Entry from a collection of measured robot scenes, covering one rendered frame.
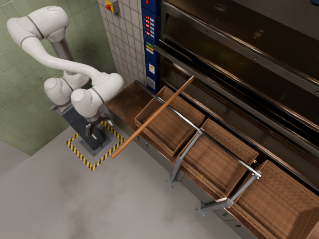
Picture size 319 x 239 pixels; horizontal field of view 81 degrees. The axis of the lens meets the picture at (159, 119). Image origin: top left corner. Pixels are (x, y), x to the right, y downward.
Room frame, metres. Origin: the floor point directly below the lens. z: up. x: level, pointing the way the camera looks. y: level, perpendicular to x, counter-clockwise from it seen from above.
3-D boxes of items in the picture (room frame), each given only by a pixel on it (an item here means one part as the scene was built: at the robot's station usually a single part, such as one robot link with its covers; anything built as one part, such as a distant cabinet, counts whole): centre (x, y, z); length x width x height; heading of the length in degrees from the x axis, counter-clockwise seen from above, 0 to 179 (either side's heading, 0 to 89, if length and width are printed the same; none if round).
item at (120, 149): (1.03, -0.22, 1.19); 1.71 x 0.03 x 0.03; 140
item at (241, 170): (0.55, -0.54, 0.72); 0.56 x 0.49 x 0.28; 50
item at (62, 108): (0.94, 0.90, 1.03); 0.22 x 0.18 x 0.06; 140
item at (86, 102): (0.53, 0.38, 1.66); 0.13 x 0.11 x 0.16; 136
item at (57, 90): (0.96, 0.88, 1.17); 0.18 x 0.16 x 0.22; 136
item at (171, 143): (0.93, -0.10, 0.72); 0.56 x 0.49 x 0.28; 48
